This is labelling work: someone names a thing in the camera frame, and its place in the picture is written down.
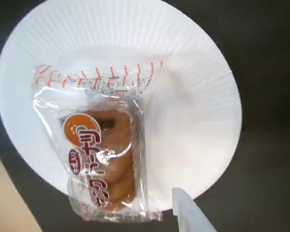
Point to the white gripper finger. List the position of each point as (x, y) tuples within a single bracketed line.
[(191, 212)]

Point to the packaged brown donuts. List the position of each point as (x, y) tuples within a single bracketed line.
[(106, 145)]

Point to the white paper plate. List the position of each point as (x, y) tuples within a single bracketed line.
[(183, 96)]

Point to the dark grey mat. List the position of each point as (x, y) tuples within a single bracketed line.
[(268, 72)]

